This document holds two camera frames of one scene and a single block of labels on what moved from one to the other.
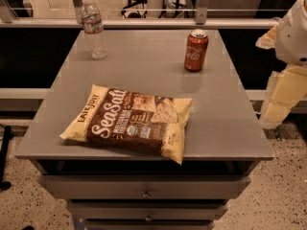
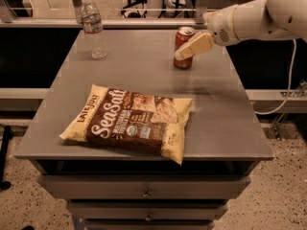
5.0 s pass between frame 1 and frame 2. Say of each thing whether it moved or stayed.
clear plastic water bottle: stayed
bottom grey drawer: stayed
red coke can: moved
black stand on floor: stayed
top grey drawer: stayed
